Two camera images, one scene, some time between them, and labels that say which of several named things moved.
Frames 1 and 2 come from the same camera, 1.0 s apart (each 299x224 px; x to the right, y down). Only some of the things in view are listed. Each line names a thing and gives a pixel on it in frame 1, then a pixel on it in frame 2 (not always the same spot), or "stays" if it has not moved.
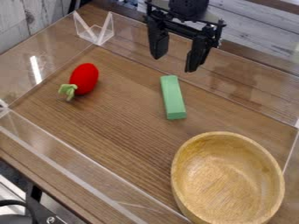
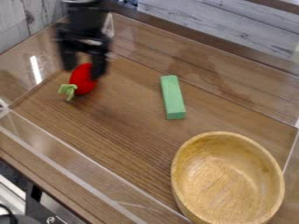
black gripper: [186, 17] -> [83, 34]
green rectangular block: [172, 98] stays
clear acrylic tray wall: [100, 108] stays
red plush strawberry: [84, 76] stays
